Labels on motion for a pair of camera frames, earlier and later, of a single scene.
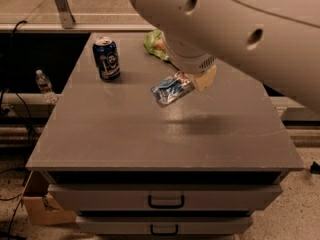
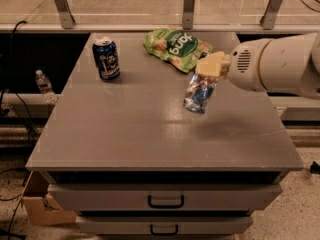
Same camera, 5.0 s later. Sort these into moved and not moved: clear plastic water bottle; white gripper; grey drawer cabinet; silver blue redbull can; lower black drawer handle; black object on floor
Moved: silver blue redbull can; white gripper
Not moved: lower black drawer handle; black object on floor; grey drawer cabinet; clear plastic water bottle
